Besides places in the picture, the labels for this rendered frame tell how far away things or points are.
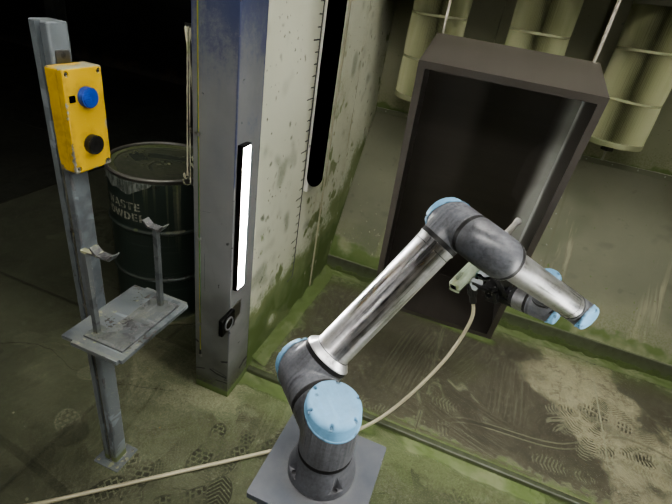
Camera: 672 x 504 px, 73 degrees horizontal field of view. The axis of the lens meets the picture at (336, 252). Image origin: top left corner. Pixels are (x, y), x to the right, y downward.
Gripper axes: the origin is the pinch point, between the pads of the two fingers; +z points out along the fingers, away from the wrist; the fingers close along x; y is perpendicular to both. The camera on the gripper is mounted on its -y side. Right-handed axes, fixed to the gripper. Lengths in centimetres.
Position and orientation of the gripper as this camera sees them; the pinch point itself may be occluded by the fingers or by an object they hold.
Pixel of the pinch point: (469, 273)
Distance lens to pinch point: 194.0
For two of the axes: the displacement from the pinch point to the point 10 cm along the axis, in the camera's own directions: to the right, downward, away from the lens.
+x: 6.9, -5.9, 4.3
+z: -6.9, -3.3, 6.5
